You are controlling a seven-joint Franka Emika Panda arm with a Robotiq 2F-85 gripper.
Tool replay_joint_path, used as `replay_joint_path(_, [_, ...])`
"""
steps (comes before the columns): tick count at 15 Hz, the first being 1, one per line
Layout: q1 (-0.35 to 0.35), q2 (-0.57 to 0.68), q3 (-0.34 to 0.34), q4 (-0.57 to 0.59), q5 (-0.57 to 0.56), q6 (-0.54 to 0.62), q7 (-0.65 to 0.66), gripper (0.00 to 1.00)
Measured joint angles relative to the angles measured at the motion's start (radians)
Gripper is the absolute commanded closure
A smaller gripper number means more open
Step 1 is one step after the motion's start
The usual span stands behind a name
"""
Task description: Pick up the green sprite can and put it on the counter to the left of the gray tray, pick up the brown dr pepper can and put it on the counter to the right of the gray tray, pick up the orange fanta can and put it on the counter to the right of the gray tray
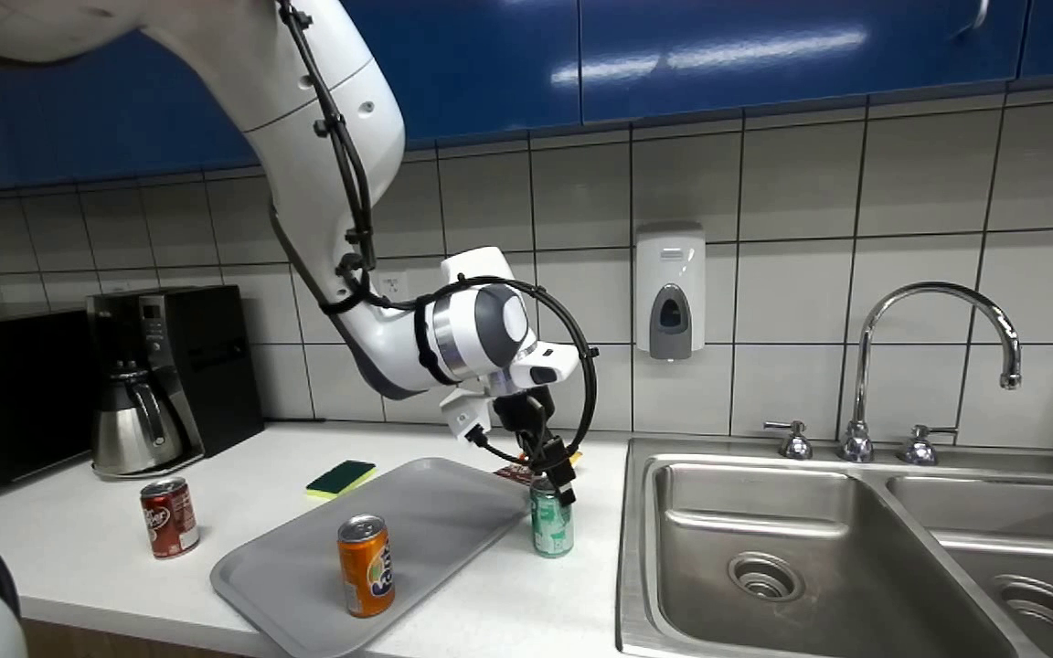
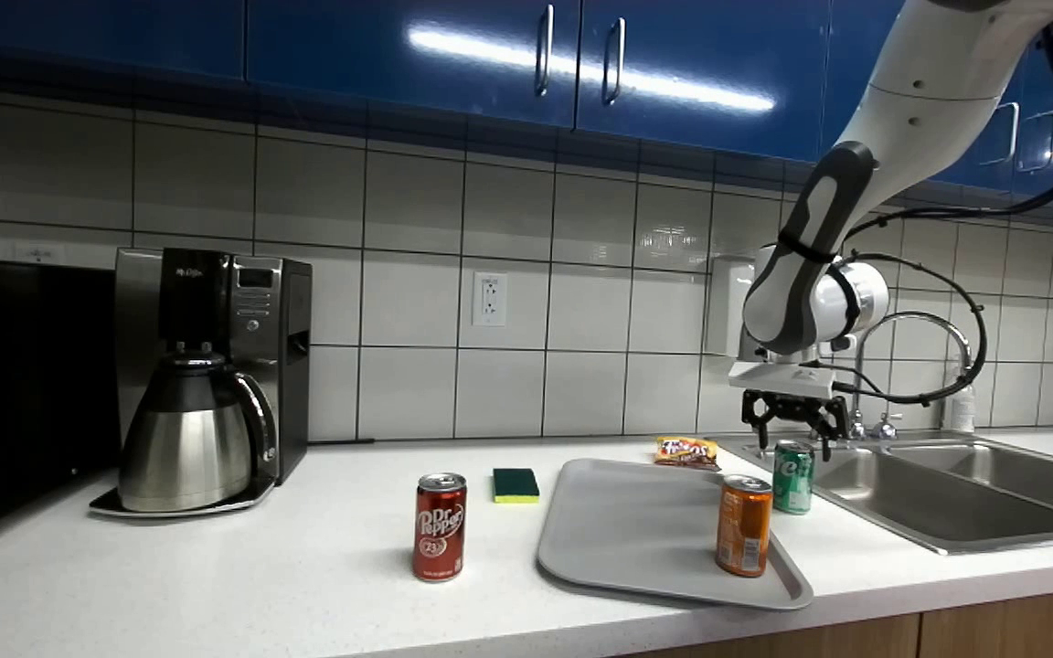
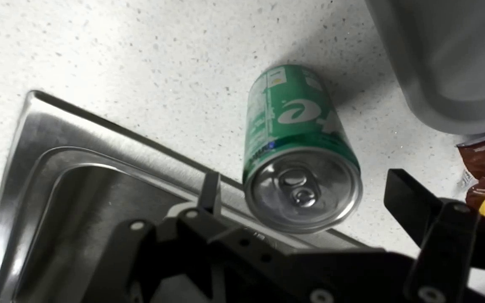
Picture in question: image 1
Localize green yellow sponge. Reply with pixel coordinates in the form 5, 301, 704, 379
304, 457, 382, 501

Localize black steel coffee maker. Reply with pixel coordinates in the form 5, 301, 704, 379
86, 286, 269, 486

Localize orange soda can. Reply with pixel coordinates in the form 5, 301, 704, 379
338, 512, 400, 623

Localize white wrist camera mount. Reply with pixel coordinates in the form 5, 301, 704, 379
435, 385, 503, 450

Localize steel cabinet handle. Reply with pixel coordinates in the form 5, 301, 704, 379
960, 0, 995, 39

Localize black microwave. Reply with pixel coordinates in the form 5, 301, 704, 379
0, 307, 104, 503

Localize blue upper cabinets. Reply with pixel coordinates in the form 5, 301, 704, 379
0, 0, 1053, 197

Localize white wall soap dispenser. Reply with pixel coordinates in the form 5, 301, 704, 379
632, 228, 711, 363

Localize red dr pepper can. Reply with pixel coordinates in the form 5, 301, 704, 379
138, 474, 206, 562

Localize chrome gooseneck faucet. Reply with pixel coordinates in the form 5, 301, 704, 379
838, 280, 1029, 465

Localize green sprite can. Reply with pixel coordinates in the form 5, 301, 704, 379
527, 474, 578, 562

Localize gray plastic tray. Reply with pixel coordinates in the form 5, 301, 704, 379
210, 454, 532, 658

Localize stainless steel double sink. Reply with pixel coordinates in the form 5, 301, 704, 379
616, 435, 1053, 658

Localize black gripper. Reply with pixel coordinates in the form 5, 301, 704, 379
495, 387, 587, 507

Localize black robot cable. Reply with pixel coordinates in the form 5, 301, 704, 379
269, 0, 605, 474

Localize steel coffee carafe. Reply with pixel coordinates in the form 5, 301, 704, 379
91, 363, 189, 484

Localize chrome faucet handle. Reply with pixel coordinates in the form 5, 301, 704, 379
901, 419, 961, 469
762, 418, 818, 465

